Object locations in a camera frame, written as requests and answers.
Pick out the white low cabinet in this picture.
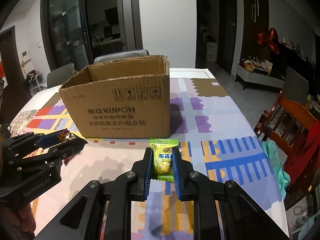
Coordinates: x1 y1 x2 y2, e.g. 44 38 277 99
235 59 285 90

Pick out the glass sliding door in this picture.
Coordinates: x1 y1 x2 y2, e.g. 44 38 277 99
41 0 100 73

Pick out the red foil balloon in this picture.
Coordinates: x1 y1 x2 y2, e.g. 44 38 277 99
256 29 280 54

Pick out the white storage rack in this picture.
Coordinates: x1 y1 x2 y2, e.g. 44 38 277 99
25 70 48 97

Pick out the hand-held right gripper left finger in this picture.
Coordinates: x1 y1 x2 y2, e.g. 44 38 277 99
35 147 153 240

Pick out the patterned tablecloth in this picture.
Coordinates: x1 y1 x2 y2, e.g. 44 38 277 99
9 77 288 240

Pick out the red cloth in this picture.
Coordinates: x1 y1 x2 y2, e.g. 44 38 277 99
284 120 320 185

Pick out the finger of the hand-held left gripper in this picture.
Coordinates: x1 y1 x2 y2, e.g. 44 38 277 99
5 131 64 160
7 140 88 178

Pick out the teal cloth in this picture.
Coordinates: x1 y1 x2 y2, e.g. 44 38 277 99
261 140 291 189

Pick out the dark hallway door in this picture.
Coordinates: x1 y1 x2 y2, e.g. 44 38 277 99
219 0 237 73

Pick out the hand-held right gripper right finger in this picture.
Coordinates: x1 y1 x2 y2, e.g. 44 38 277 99
171 148 292 240

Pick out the person's left hand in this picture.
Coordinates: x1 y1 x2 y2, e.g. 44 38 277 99
0 201 37 233

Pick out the cardboard box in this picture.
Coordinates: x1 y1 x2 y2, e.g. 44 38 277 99
59 55 171 139

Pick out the grey framed door panel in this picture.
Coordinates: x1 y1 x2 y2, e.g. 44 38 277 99
121 0 144 50

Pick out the dark wooden door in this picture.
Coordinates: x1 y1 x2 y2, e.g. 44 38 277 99
0 27 25 90

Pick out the green candy packet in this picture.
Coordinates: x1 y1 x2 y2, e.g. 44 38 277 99
149 138 179 182

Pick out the wooden chair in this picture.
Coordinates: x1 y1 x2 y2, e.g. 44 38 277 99
254 90 320 160

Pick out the dark wardrobe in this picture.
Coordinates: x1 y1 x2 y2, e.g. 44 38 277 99
241 0 269 63

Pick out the white cardboard carton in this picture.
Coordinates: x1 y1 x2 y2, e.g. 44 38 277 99
206 41 218 62

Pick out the gold red candy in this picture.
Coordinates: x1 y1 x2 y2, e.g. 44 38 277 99
57 129 80 143

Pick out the grey dining chair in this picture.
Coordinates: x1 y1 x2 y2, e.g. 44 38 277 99
47 63 77 89
94 49 150 64
279 66 309 105

